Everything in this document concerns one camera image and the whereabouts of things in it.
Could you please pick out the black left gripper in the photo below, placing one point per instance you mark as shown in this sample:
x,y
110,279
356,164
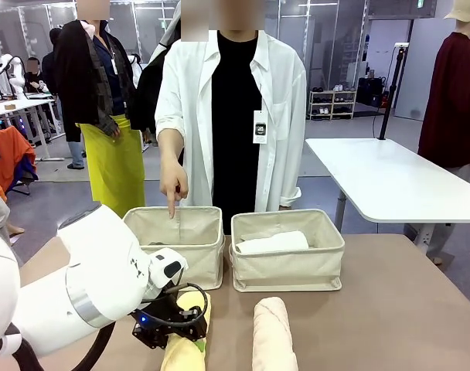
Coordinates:
x,y
161,328

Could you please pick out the yellow towel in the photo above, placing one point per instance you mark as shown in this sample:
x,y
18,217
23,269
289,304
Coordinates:
x,y
181,357

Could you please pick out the white towel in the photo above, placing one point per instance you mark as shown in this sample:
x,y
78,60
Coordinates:
x,y
273,243

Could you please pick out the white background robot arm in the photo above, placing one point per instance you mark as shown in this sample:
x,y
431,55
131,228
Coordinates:
x,y
9,69

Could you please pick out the person's right forearm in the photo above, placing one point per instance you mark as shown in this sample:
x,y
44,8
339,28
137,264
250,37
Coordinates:
x,y
172,148

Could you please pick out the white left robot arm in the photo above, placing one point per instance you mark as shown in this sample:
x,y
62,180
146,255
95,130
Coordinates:
x,y
99,263

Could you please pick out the person's right hand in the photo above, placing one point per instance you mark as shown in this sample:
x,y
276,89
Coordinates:
x,y
175,181

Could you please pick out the beige fabric basket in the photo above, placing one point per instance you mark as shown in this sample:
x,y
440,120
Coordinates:
x,y
204,266
289,270

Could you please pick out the pale pink rolled towel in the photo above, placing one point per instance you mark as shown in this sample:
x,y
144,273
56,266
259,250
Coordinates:
x,y
273,336

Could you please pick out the mannequin black coat yellow skirt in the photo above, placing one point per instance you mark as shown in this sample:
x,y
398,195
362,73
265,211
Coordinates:
x,y
111,166

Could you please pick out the bare mannequin legs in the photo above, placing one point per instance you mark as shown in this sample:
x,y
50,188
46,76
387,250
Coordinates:
x,y
15,230

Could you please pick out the white hanging shirt tag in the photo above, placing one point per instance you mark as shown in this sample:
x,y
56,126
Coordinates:
x,y
260,127

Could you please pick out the person in white shirt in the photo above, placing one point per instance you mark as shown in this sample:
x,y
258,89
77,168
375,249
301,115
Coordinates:
x,y
235,116

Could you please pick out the mannequin grey hood black coat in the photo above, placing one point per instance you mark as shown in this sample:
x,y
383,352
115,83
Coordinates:
x,y
150,96

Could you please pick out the white side table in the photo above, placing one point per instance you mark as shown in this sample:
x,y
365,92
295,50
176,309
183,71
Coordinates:
x,y
393,181

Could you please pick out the orange draped cloth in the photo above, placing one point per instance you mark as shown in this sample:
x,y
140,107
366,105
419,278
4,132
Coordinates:
x,y
14,154

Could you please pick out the white shoe rack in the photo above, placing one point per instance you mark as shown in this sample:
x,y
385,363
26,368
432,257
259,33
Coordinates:
x,y
331,102

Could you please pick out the white background desk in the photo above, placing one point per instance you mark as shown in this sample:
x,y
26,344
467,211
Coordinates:
x,y
11,108

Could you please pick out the black storage case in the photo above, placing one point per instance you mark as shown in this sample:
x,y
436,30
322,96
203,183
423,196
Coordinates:
x,y
370,92

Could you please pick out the seated person dark clothes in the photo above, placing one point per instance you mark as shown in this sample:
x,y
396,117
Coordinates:
x,y
36,77

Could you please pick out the mannequin red garment beige hat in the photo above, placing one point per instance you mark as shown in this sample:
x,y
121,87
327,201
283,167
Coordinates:
x,y
451,100

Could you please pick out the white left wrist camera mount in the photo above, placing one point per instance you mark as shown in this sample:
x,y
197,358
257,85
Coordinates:
x,y
167,266

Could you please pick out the black camera tripod stand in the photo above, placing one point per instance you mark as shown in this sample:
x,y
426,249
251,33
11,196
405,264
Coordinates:
x,y
389,96

